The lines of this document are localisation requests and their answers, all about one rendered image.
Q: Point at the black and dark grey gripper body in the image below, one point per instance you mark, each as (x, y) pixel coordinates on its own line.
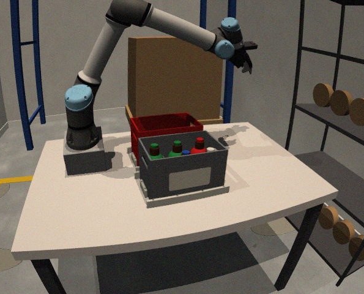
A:
(240, 57)

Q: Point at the green bottle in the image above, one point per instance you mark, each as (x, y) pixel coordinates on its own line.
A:
(177, 149)
(154, 152)

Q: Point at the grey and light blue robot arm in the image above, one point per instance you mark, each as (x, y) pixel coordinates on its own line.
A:
(82, 133)

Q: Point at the red bottle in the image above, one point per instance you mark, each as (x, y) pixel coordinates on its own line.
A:
(199, 147)

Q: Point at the blue bottle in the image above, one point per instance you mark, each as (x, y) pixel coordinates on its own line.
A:
(185, 152)

